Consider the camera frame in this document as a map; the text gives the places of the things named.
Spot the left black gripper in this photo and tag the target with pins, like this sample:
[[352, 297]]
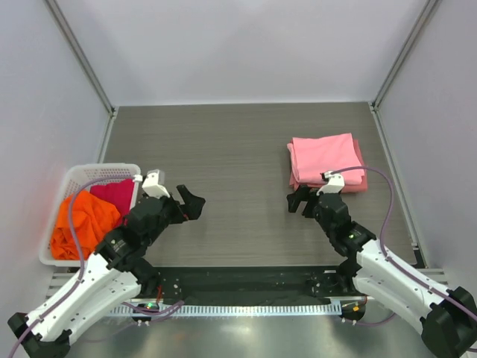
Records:
[[191, 206]]

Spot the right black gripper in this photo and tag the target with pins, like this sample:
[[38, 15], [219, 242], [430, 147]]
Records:
[[295, 198]]

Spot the light pink shirt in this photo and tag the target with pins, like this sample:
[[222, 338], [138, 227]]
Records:
[[310, 158]]

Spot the salmon pink shirt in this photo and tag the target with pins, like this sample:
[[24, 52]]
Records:
[[348, 188]]

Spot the orange t shirt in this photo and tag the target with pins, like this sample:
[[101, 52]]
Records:
[[92, 218]]

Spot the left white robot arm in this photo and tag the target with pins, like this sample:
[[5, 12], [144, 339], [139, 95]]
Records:
[[113, 274]]

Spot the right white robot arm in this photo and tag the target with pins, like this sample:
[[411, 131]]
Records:
[[445, 318]]

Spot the magenta t shirt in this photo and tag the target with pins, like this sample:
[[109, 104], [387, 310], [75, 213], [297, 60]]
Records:
[[118, 194]]

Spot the white plastic basket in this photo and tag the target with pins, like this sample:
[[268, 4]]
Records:
[[77, 179]]

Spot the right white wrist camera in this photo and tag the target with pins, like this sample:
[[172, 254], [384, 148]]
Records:
[[334, 183]]

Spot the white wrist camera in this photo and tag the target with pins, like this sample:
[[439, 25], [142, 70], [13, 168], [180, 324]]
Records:
[[334, 183], [152, 184]]

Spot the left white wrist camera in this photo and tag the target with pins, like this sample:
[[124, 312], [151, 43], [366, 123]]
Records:
[[152, 184]]

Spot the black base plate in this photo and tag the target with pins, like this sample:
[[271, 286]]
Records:
[[253, 286]]

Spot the slotted cable duct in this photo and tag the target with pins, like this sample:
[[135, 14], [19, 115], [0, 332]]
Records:
[[189, 311]]

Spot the right aluminium frame post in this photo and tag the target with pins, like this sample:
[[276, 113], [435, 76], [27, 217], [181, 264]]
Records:
[[422, 20]]

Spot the aluminium frame post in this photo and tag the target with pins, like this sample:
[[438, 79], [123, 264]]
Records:
[[422, 20], [79, 53]]

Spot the left aluminium frame post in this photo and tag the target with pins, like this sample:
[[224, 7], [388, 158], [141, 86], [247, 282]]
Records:
[[79, 53]]

